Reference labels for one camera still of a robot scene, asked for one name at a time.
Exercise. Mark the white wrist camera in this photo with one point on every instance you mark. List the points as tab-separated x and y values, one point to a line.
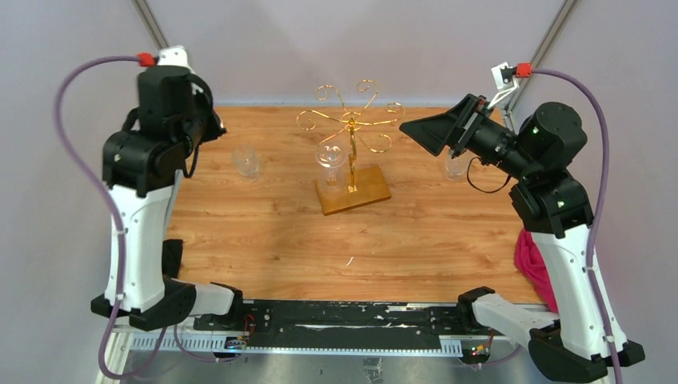
504	77
174	56

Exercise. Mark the wine glass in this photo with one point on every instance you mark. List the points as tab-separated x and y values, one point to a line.
246	162
331	156
456	166

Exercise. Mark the pink cloth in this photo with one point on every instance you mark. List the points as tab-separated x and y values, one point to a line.
529	261

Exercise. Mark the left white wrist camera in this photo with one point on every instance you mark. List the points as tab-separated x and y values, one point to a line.
174	56

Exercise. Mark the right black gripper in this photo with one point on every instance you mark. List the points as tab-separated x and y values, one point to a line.
432	133

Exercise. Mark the gold wire glass rack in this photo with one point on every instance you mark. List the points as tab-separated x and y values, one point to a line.
350	121

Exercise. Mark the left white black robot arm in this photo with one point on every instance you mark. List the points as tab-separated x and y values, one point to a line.
142	165

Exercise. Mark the wooden rack base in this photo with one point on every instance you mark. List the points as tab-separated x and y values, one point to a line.
337	194

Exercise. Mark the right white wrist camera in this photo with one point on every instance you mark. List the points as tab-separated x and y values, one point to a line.
504	77

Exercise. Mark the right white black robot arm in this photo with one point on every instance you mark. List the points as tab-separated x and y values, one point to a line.
579	342

